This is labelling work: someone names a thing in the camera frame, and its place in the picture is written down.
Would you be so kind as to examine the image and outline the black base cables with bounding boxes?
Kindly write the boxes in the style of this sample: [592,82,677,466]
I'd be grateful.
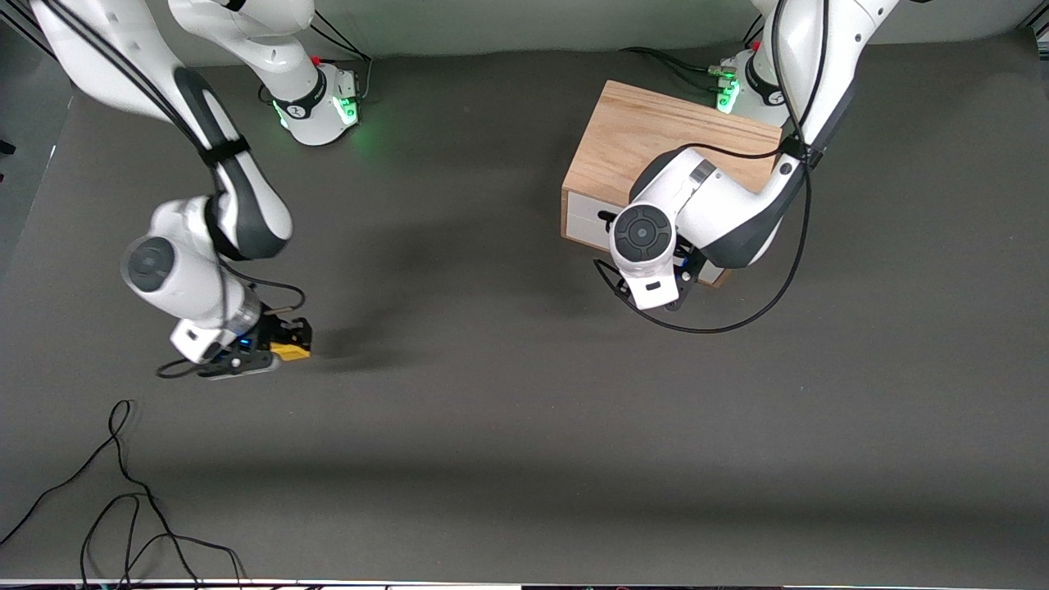
[620,16,767,93]
[310,12,375,103]

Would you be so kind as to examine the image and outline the black left base cables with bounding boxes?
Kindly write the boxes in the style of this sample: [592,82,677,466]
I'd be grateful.
[620,16,767,93]

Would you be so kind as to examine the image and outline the thin black cable with loop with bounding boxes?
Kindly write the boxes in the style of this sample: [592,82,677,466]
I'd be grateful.
[0,400,202,590]

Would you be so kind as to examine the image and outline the wooden drawer cabinet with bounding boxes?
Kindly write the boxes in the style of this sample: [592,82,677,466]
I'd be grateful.
[561,79,792,288]

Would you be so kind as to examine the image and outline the black right base cables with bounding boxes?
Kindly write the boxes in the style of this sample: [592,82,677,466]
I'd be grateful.
[310,12,375,103]

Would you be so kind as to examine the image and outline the aluminium frame rail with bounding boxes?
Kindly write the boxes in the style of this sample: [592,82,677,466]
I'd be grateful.
[0,0,58,60]

